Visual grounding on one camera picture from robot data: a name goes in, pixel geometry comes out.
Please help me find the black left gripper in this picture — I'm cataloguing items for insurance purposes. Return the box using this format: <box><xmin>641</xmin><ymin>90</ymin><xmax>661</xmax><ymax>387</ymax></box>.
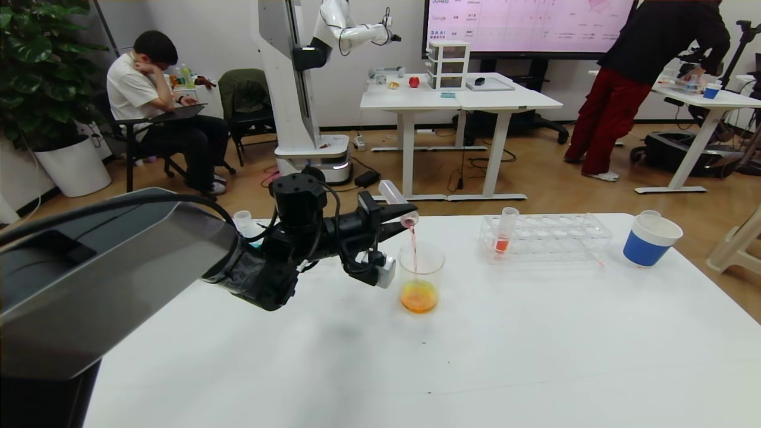
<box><xmin>324</xmin><ymin>190</ymin><xmax>419</xmax><ymax>251</ymax></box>

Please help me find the test tube with red pigment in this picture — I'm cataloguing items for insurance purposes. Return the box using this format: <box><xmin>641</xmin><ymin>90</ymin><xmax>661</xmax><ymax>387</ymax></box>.
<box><xmin>495</xmin><ymin>207</ymin><xmax>520</xmax><ymax>256</ymax></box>
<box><xmin>378</xmin><ymin>179</ymin><xmax>420</xmax><ymax>228</ymax></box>

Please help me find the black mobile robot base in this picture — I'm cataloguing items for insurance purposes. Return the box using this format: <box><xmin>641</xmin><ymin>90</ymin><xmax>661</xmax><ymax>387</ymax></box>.
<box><xmin>630</xmin><ymin>131</ymin><xmax>747</xmax><ymax>180</ymax></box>

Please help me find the clear glass beaker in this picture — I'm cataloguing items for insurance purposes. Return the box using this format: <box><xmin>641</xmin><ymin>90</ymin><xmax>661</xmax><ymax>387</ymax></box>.
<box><xmin>398</xmin><ymin>243</ymin><xmax>446</xmax><ymax>314</ymax></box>

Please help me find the test tube with blue pigment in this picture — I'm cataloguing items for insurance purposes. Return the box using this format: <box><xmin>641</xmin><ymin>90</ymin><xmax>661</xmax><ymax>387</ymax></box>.
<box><xmin>233</xmin><ymin>210</ymin><xmax>263</xmax><ymax>240</ymax></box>

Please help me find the white standing desk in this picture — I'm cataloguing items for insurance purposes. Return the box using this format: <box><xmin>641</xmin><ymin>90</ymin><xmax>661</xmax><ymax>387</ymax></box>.
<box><xmin>360</xmin><ymin>73</ymin><xmax>470</xmax><ymax>203</ymax></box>
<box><xmin>447</xmin><ymin>73</ymin><xmax>564</xmax><ymax>202</ymax></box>

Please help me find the black screen stand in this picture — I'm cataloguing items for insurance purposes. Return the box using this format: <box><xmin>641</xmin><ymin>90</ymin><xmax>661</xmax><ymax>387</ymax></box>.
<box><xmin>453</xmin><ymin>58</ymin><xmax>570</xmax><ymax>146</ymax></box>

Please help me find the white drawer organizer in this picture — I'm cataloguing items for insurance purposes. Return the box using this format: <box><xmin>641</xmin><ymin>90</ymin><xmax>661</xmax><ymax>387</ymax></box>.
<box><xmin>426</xmin><ymin>40</ymin><xmax>471</xmax><ymax>92</ymax></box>

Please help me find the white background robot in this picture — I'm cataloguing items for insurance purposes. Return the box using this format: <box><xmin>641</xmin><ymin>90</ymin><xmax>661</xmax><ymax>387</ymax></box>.
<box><xmin>256</xmin><ymin>0</ymin><xmax>402</xmax><ymax>188</ymax></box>

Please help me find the grey flat tray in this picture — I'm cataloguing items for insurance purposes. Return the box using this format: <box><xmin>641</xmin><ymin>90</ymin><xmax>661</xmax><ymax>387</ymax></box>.
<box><xmin>465</xmin><ymin>77</ymin><xmax>515</xmax><ymax>93</ymax></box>

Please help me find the chair with green jacket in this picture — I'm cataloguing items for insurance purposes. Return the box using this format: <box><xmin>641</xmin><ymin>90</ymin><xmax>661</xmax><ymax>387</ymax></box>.
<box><xmin>217</xmin><ymin>68</ymin><xmax>278</xmax><ymax>167</ymax></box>

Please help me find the large display screen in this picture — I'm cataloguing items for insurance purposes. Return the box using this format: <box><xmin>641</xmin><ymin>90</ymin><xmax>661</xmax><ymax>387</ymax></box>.
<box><xmin>422</xmin><ymin>0</ymin><xmax>640</xmax><ymax>62</ymax></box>

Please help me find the dark laptop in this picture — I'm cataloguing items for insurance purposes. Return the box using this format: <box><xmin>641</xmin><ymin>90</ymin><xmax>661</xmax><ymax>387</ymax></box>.
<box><xmin>147</xmin><ymin>103</ymin><xmax>208</xmax><ymax>124</ymax></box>

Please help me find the blue paper cup white rim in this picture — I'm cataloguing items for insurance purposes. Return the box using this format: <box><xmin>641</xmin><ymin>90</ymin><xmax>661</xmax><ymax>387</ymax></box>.
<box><xmin>622</xmin><ymin>213</ymin><xmax>684</xmax><ymax>268</ymax></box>

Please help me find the black office chair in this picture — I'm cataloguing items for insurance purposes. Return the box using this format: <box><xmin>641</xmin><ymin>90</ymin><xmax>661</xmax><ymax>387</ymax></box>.
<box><xmin>109</xmin><ymin>104</ymin><xmax>218</xmax><ymax>203</ymax></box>

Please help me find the standing person in red trousers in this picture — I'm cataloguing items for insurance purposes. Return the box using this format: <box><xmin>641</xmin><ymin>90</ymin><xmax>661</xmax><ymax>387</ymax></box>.
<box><xmin>562</xmin><ymin>0</ymin><xmax>732</xmax><ymax>182</ymax></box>

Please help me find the seated person in white shirt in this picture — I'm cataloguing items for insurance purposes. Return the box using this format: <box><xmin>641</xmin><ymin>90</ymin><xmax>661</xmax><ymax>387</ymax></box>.
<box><xmin>107</xmin><ymin>30</ymin><xmax>238</xmax><ymax>197</ymax></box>

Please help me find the white planter pot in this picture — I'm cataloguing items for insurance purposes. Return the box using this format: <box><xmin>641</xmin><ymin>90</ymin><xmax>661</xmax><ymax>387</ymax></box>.
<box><xmin>33</xmin><ymin>134</ymin><xmax>112</xmax><ymax>199</ymax></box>

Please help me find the long white desk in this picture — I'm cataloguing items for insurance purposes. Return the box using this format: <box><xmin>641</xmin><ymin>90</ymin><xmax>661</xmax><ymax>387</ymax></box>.
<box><xmin>589</xmin><ymin>70</ymin><xmax>761</xmax><ymax>195</ymax></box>

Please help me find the beige plastic stool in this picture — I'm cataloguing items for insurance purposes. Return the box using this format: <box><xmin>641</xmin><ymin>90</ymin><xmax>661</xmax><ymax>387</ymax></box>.
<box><xmin>705</xmin><ymin>205</ymin><xmax>761</xmax><ymax>277</ymax></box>

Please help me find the large green potted plant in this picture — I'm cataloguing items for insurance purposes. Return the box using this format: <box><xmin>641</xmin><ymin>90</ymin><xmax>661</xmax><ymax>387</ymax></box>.
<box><xmin>0</xmin><ymin>0</ymin><xmax>115</xmax><ymax>152</ymax></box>

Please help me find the black tripod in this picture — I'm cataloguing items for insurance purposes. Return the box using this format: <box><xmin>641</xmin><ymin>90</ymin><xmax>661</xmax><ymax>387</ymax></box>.
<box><xmin>722</xmin><ymin>21</ymin><xmax>761</xmax><ymax>75</ymax></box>

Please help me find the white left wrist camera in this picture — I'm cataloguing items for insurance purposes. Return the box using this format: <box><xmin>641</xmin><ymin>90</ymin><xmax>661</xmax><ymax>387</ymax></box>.
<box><xmin>373</xmin><ymin>253</ymin><xmax>398</xmax><ymax>289</ymax></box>

